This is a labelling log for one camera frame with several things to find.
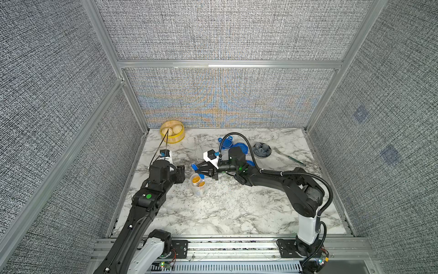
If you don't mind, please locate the yellow bamboo steamer basket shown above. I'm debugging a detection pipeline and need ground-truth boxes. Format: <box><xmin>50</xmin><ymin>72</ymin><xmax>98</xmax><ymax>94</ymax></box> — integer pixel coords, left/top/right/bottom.
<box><xmin>160</xmin><ymin>120</ymin><xmax>185</xmax><ymax>144</ymax></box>

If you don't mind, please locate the right cream dumpling bun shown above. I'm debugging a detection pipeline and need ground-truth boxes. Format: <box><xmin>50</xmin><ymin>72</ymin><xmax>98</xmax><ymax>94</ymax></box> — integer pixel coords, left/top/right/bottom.
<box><xmin>172</xmin><ymin>124</ymin><xmax>183</xmax><ymax>135</ymax></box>

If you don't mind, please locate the blue lid back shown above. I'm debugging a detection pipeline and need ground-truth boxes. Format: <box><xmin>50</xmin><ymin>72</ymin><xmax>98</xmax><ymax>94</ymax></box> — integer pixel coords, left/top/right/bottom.
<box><xmin>218</xmin><ymin>136</ymin><xmax>233</xmax><ymax>150</ymax></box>

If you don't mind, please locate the blue lid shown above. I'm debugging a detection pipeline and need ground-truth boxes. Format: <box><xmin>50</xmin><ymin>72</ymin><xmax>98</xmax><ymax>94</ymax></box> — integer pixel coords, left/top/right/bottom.
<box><xmin>233</xmin><ymin>142</ymin><xmax>249</xmax><ymax>155</ymax></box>
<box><xmin>218</xmin><ymin>136</ymin><xmax>233</xmax><ymax>150</ymax></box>
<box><xmin>246</xmin><ymin>160</ymin><xmax>255</xmax><ymax>167</ymax></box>

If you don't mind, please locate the blue toothbrush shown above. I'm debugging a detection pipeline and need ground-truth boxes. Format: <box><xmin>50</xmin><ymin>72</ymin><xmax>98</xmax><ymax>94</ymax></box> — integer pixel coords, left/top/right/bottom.
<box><xmin>191</xmin><ymin>163</ymin><xmax>205</xmax><ymax>179</ymax></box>

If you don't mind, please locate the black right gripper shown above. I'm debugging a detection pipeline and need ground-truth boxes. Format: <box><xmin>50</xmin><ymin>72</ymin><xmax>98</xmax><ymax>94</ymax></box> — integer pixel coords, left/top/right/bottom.
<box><xmin>196</xmin><ymin>159</ymin><xmax>241</xmax><ymax>182</ymax></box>

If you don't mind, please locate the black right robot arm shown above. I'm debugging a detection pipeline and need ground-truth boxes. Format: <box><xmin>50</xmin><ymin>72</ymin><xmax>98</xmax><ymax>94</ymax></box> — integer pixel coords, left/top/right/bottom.
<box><xmin>192</xmin><ymin>132</ymin><xmax>334</xmax><ymax>259</ymax></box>

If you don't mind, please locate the clear plastic container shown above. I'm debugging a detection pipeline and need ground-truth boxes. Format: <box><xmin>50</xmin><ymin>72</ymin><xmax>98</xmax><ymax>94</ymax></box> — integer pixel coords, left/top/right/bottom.
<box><xmin>189</xmin><ymin>174</ymin><xmax>206</xmax><ymax>197</ymax></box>

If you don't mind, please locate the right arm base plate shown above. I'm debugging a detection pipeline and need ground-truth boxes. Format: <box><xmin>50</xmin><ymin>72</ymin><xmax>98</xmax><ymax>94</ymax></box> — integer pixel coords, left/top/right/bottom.
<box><xmin>276</xmin><ymin>239</ymin><xmax>329</xmax><ymax>259</ymax></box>

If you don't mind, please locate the aluminium front rail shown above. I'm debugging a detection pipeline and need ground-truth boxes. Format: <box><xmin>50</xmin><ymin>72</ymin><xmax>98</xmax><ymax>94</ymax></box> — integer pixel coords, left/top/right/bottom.
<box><xmin>87</xmin><ymin>236</ymin><xmax>377</xmax><ymax>274</ymax></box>

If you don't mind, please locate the green handled utensil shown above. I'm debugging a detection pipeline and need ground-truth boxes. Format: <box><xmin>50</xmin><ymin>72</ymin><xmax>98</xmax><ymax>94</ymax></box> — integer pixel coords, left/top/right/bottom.
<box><xmin>273</xmin><ymin>147</ymin><xmax>306</xmax><ymax>167</ymax></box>

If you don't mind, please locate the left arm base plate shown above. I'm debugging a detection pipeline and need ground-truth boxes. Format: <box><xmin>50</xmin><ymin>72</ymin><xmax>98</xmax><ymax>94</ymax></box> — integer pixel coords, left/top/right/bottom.
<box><xmin>148</xmin><ymin>229</ymin><xmax>189</xmax><ymax>259</ymax></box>

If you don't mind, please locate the orange cap bottle three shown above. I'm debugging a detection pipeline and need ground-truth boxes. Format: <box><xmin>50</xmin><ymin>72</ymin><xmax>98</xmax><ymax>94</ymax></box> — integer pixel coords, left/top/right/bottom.
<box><xmin>190</xmin><ymin>174</ymin><xmax>201</xmax><ymax>185</ymax></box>

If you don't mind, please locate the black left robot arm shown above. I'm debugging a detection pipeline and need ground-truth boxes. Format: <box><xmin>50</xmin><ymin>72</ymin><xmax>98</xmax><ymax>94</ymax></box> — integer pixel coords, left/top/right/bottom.
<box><xmin>94</xmin><ymin>160</ymin><xmax>185</xmax><ymax>274</ymax></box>

